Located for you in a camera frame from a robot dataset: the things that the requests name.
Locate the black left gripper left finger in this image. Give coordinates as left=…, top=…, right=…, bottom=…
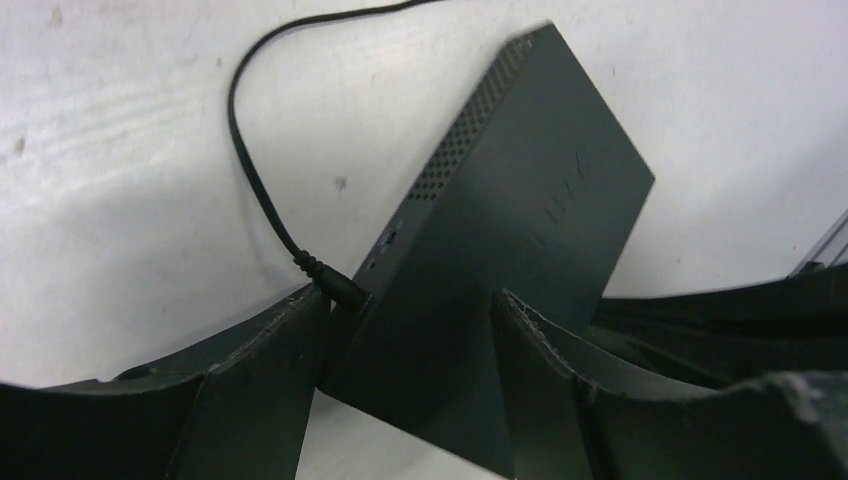
left=1, top=286, right=330, bottom=479

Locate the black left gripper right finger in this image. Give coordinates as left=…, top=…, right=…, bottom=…
left=491, top=290, right=847, bottom=479

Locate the black power plug cable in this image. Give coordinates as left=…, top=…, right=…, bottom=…
left=226, top=0, right=445, bottom=315

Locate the black network switch box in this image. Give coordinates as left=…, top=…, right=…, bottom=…
left=319, top=22, right=655, bottom=479

